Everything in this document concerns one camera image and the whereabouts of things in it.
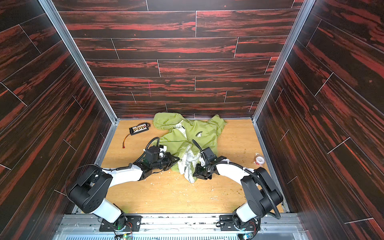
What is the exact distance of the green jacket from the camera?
90 centimetres

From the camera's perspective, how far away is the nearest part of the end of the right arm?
2.14ft

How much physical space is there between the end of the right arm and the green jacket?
0.02 metres
